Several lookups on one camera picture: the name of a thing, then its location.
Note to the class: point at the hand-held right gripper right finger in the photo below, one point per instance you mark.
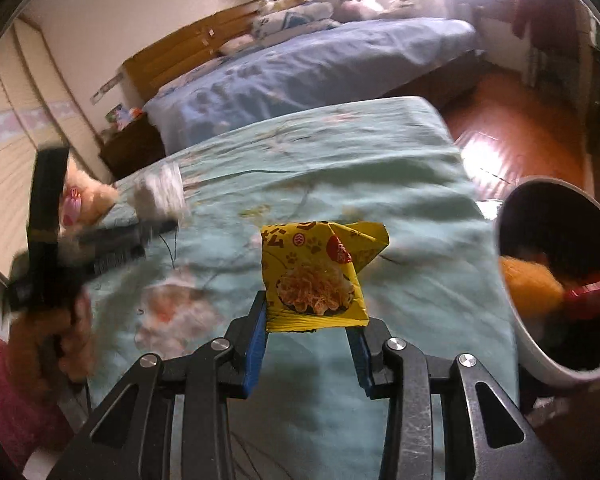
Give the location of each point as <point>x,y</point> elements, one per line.
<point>360,360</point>

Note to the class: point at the cream teddy bear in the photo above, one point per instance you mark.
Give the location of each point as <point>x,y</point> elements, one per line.
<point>97,200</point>

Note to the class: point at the teal floral tablecloth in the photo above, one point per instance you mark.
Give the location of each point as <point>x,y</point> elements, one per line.
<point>305,170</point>

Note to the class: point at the small white pillow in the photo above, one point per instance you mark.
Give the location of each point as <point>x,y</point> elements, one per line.
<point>235,46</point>

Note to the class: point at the beige sliding wardrobe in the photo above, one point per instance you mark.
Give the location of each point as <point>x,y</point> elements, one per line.
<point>25,125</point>

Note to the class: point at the beige plush toy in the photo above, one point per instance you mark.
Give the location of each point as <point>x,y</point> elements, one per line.
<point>285,1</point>

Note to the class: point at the bed with blue sheet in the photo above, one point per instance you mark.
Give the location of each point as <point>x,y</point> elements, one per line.
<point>305,75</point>

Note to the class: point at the round white trash bin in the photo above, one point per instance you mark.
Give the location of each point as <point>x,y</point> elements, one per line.
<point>525,340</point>

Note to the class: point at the white foam fruit net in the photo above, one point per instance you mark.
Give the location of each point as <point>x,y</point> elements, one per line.
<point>157,192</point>

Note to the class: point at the wooden headboard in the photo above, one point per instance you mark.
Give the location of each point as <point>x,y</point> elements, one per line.
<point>180,55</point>

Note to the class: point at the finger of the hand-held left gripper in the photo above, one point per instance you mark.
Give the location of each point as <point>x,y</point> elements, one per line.
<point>130,232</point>
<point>120,259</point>

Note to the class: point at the dark red coat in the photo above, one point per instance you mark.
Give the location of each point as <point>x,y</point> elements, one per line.
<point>527,0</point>

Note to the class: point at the red cardboard box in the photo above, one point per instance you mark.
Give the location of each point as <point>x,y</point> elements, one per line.
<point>587,292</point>

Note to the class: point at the dark wooden nightstand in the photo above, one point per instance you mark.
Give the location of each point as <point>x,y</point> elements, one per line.
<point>130,150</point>

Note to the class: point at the blue patterned pillow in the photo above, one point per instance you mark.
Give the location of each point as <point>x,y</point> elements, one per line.
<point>290,20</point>

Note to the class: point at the yellow snack bag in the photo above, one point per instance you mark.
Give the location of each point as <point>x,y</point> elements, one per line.
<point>315,270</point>

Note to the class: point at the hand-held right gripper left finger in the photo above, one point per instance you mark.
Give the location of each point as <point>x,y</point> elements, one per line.
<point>255,355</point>

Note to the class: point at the pink plush pillow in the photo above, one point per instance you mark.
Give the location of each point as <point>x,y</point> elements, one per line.
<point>360,10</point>

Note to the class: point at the person's left forearm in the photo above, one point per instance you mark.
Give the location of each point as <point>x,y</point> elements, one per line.
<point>15,405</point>

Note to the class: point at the orange foam fruit net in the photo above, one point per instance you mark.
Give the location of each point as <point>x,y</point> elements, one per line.
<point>530,287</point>

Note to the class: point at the person's left hand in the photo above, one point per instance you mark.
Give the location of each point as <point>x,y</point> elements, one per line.
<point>75,340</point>

